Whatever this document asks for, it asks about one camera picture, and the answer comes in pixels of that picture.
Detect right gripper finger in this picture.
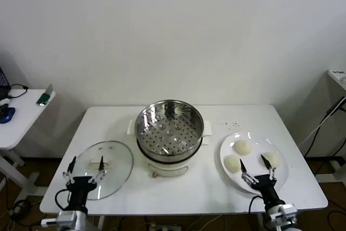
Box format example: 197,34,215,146
260,154,278,182
239,158,257,187

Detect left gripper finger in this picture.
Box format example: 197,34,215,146
91,155,106,186
63,156,77,186

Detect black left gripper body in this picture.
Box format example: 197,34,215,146
66,176,97,212

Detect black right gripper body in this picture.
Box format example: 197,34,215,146
250,175,281,208

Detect white steamed baozi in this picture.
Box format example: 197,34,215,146
224,155,242,174
263,151,283,168
233,140,252,156

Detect glass lid with white handle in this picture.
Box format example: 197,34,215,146
69,140,135,201

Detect stainless steel steamer basket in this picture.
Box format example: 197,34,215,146
126,99,213,161

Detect white round plate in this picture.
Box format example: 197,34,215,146
219,132,289,195

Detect white electric cooking pot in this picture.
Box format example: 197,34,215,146
136,133,210,179

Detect white side table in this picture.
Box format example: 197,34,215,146
0,89,56,196

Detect green and grey phone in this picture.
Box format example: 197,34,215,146
36,83,54,107

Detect blue handheld device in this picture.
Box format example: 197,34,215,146
0,103,16,124

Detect white floor power strip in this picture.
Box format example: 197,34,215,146
147,222,182,231

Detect black laptop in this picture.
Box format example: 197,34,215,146
0,66,11,101

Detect white desk with label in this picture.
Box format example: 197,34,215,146
327,69,346,91

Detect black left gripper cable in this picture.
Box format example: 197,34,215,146
55,188,71,212

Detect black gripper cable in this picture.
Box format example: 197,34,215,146
55,188,71,212
248,195,267,228

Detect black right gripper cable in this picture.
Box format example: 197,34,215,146
248,195,267,228

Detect white cable with black plug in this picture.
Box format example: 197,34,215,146
298,96,346,149

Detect black laptop cable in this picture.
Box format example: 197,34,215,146
6,84,29,99

